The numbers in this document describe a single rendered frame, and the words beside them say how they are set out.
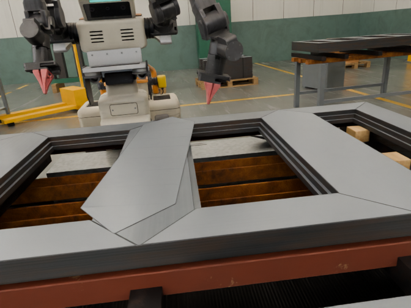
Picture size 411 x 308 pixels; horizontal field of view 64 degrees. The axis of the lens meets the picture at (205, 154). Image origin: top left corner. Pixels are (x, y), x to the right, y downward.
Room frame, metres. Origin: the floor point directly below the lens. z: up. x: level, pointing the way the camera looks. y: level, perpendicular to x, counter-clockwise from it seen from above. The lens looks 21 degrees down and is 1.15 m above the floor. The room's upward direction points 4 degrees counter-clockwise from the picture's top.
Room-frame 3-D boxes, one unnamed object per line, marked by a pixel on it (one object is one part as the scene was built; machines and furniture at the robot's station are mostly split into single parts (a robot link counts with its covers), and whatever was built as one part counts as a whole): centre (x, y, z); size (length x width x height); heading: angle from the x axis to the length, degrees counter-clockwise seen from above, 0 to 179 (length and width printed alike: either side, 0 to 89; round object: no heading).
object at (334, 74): (6.02, -2.21, 0.29); 0.62 x 0.43 x 0.57; 24
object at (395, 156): (0.78, -0.49, 0.79); 0.06 x 0.05 x 0.04; 4
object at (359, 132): (1.03, -0.51, 0.79); 0.06 x 0.05 x 0.04; 4
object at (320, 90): (4.49, -2.12, 0.45); 1.66 x 0.84 x 0.91; 99
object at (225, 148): (1.31, -0.03, 0.66); 1.30 x 0.20 x 0.03; 94
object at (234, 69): (7.21, -0.55, 0.28); 1.20 x 0.80 x 0.57; 99
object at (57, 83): (8.08, 2.79, 0.58); 1.60 x 0.60 x 1.17; 94
